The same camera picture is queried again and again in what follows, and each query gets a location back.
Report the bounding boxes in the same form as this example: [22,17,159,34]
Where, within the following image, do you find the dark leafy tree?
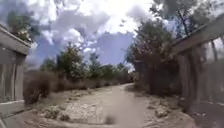
[125,19,183,97]

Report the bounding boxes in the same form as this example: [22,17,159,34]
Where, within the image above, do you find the pale dirt path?
[6,82,198,128]

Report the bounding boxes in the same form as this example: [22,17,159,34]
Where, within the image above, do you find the dry brown bushes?
[22,69,118,105]

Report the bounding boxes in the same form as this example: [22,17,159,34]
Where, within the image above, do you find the tall tree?
[149,0,224,41]
[6,9,43,46]

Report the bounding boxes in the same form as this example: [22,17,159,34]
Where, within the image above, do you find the row of green trees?
[39,42,132,84]

